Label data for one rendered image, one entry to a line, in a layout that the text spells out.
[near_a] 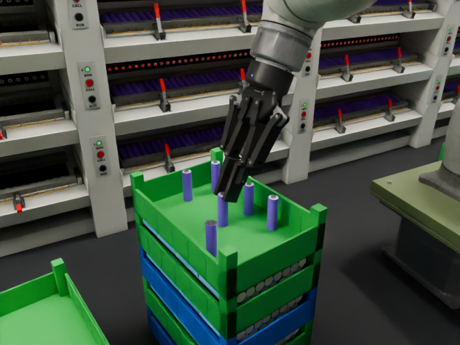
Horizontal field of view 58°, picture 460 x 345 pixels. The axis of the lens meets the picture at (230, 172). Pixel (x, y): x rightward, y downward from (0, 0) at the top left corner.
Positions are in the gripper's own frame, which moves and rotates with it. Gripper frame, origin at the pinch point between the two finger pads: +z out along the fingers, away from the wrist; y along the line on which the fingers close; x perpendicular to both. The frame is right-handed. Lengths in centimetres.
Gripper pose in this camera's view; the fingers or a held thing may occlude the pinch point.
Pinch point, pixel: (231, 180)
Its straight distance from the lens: 71.4
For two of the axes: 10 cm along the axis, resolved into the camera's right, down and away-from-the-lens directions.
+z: -3.4, 9.2, 1.9
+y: -6.0, -3.7, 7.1
